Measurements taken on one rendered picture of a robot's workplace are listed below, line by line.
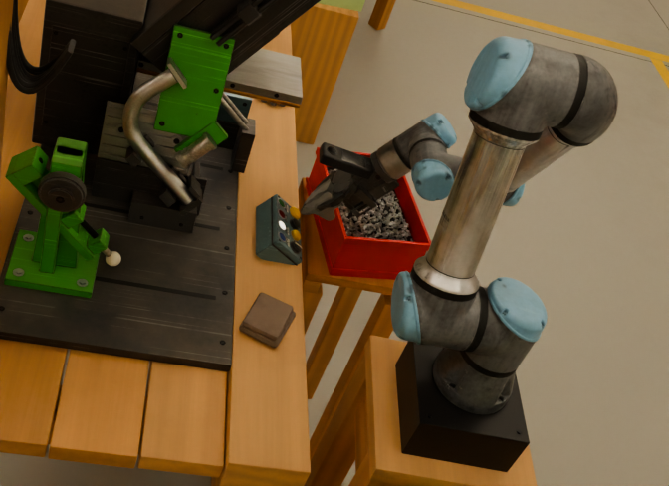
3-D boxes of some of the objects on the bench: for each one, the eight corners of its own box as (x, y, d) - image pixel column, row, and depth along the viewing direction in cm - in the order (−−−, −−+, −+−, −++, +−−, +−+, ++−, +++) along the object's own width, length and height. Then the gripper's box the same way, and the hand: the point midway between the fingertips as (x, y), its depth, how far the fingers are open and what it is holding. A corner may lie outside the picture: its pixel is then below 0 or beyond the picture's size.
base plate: (241, 52, 239) (242, 46, 237) (229, 372, 158) (231, 364, 156) (82, 15, 229) (83, 7, 227) (-17, 337, 148) (-17, 328, 146)
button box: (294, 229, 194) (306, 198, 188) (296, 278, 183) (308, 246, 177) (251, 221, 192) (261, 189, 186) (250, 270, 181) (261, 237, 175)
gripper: (402, 193, 180) (321, 243, 188) (397, 166, 187) (319, 215, 195) (377, 168, 175) (295, 220, 183) (373, 141, 182) (294, 192, 190)
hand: (304, 207), depth 187 cm, fingers closed
